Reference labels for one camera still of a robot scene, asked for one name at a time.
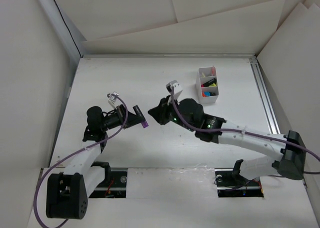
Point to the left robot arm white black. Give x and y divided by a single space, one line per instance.
68 191

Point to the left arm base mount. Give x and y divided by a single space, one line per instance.
114 184

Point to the white compartment pen holder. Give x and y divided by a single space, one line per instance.
200 80

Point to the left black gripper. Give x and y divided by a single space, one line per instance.
121 112

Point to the blue tip black highlighter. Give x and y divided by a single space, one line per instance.
211 94

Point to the pink clear pen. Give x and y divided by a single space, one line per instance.
213 71

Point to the aluminium rail right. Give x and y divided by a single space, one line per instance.
266 102

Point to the purple tip black highlighter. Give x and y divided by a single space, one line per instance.
139 114

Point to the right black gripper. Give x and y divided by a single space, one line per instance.
160 113

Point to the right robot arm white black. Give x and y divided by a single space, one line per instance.
280 154

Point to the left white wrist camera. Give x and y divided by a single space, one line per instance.
112 98

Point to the pink cap black highlighter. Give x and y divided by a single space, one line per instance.
208 83

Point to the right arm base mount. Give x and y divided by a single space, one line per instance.
230 184

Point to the purple highlighter cap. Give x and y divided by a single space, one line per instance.
145 124

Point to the yellow cap black highlighter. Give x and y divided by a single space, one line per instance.
213 85

